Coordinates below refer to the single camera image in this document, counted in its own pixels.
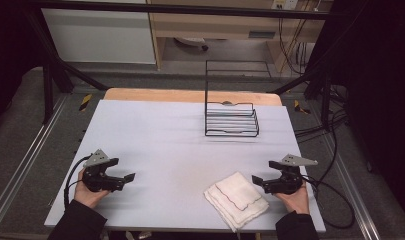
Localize black wire rack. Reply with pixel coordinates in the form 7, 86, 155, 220
204, 59, 273, 138

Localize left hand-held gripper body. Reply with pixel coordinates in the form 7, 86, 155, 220
82, 148, 120, 194

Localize black metal frame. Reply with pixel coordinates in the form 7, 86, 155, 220
23, 0, 358, 125

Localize bundle of black floor cables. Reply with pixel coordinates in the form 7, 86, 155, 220
293, 84, 351, 144

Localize white cabinet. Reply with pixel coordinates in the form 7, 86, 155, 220
40, 0, 157, 65

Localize aluminium floor rail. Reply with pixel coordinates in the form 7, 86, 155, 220
0, 94, 69, 228
318, 131, 383, 240

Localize white wall socket strip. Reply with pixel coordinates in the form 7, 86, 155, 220
271, 0, 300, 11

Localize white table cover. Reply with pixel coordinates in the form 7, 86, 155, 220
44, 99, 327, 234

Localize light wooden desk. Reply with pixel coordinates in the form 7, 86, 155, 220
146, 0, 334, 72

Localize hanging cables under desk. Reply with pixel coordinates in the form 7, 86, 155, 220
277, 9, 319, 76

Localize person's left hand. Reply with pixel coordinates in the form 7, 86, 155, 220
73, 168, 111, 210

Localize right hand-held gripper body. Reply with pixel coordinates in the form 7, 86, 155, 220
268, 153, 319, 196

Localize yellow black floor tape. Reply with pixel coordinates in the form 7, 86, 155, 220
293, 99, 311, 115
78, 93, 94, 112

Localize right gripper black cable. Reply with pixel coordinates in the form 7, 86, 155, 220
301, 174, 356, 230

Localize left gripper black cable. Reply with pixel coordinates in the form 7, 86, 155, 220
63, 154, 93, 208

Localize person's right hand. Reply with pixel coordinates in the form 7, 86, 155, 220
274, 184, 311, 215

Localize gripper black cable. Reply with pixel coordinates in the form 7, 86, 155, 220
63, 154, 93, 208
301, 174, 356, 230

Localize white folded towel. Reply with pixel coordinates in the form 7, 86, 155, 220
203, 171, 270, 233

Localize office chair base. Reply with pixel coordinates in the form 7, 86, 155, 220
173, 36, 210, 52

